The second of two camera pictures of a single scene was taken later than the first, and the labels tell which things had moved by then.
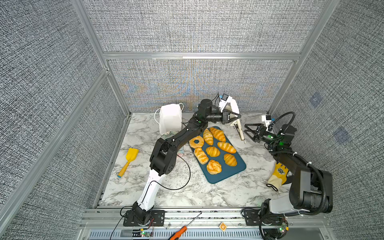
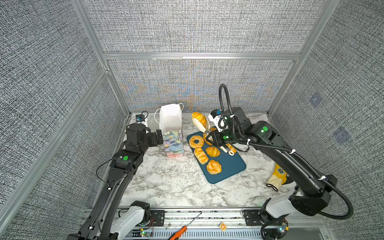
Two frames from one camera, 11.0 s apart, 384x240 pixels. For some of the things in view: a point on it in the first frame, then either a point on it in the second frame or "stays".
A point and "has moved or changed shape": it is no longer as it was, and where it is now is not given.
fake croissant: (230, 160) has moved or changed shape
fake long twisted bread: (201, 155) stays
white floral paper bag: (169, 116) stays
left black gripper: (224, 117) -> (154, 141)
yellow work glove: (279, 176) stays
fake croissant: (208, 137) stays
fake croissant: (226, 147) stays
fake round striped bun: (213, 151) stays
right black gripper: (261, 129) -> (216, 140)
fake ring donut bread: (194, 145) stays
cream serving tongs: (237, 124) has moved or changed shape
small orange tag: (223, 226) stays
